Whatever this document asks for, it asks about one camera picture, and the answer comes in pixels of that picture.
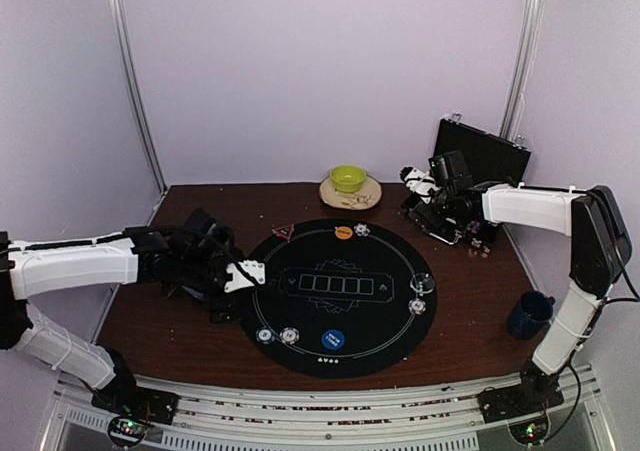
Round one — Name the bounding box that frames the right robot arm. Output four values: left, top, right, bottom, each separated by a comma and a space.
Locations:
399, 151, 632, 420

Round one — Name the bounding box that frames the orange big blind button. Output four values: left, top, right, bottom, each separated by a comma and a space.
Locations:
335, 226, 354, 240

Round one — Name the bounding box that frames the aluminium front rail frame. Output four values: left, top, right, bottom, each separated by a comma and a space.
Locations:
37, 363, 614, 451

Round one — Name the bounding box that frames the green plastic bowl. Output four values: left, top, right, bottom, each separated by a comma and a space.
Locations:
329, 165, 367, 193

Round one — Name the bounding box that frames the blue small blind button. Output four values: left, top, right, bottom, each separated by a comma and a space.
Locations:
321, 329, 346, 351

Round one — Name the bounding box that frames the left aluminium post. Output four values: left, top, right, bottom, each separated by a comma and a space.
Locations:
108, 0, 168, 195

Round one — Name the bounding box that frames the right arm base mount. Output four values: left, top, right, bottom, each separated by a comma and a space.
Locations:
477, 385, 564, 446

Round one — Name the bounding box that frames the aluminium post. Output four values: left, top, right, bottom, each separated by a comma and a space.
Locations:
108, 0, 168, 195
499, 0, 543, 142

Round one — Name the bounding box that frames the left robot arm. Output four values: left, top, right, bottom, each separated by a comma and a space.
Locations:
1, 209, 266, 416

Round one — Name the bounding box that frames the clear dealer button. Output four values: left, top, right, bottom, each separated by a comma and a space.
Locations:
410, 272, 436, 296

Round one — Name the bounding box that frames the right aluminium post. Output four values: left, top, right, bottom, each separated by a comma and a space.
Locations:
499, 0, 543, 142

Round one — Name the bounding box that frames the red triangular token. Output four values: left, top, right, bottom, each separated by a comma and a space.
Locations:
271, 224, 295, 242

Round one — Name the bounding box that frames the blue ten chip bottom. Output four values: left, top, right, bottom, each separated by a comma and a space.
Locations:
279, 327, 300, 346

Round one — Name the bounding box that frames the dark blue mug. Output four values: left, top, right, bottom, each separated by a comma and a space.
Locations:
506, 291, 556, 340

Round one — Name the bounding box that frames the beige bird plate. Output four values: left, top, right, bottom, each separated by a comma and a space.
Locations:
319, 177, 382, 211

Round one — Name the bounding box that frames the green fifty chip bottom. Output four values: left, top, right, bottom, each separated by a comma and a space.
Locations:
256, 327, 276, 345

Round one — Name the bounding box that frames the round black poker mat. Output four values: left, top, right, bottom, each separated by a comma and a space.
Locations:
240, 219, 438, 379

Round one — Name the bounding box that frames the black poker chip case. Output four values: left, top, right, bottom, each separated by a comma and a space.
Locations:
404, 118, 531, 256

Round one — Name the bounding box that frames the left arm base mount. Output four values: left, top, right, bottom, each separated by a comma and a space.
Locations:
91, 387, 179, 450

